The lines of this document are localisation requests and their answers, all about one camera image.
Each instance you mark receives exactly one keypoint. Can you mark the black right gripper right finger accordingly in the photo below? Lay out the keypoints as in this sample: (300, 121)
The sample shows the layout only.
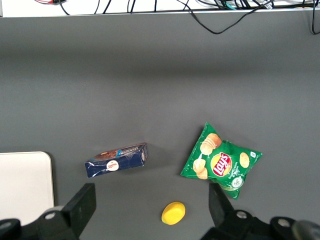
(220, 210)

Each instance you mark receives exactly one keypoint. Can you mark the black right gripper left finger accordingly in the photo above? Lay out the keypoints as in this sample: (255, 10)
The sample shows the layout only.
(80, 207)

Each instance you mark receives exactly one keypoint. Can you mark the blue cookie box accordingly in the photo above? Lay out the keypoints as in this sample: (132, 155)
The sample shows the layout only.
(115, 165)

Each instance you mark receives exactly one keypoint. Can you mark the beige plastic tray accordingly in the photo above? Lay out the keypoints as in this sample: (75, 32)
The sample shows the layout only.
(25, 182)

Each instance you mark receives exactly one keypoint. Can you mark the green chips bag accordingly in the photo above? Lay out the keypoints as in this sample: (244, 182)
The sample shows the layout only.
(220, 165)

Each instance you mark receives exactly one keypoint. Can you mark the yellow lemon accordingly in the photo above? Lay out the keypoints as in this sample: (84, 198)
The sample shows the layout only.
(173, 213)

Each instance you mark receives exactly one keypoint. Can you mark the dark grey table mat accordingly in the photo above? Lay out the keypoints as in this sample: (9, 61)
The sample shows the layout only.
(125, 87)

